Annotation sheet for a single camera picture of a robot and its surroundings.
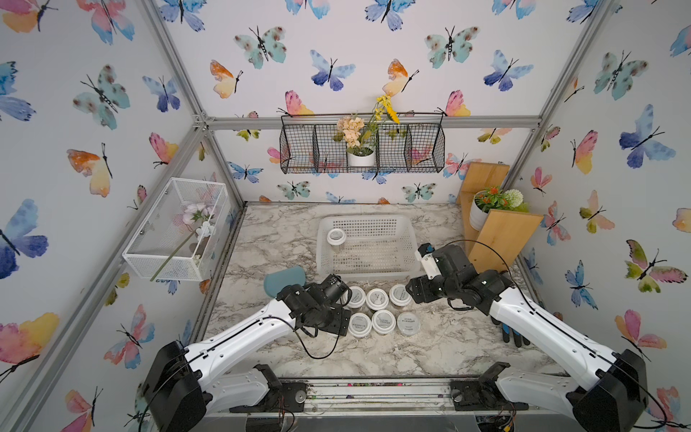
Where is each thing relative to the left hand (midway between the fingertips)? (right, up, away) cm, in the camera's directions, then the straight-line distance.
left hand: (340, 321), depth 78 cm
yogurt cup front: (+6, -2, +3) cm, 7 cm away
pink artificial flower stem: (-39, +31, -5) cm, 50 cm away
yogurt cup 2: (+5, +4, +8) cm, 11 cm away
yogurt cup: (-3, +23, +21) cm, 32 cm away
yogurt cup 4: (+19, +5, +8) cm, 21 cm away
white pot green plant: (+49, +36, +11) cm, 62 cm away
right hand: (+23, +11, 0) cm, 25 cm away
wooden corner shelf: (+50, +24, +5) cm, 56 cm away
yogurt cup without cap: (+21, -2, +5) cm, 21 cm away
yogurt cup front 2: (+13, -1, +3) cm, 13 cm away
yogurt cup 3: (+11, +4, +7) cm, 14 cm away
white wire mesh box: (-44, +24, -5) cm, 50 cm away
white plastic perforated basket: (+13, +20, +29) cm, 38 cm away
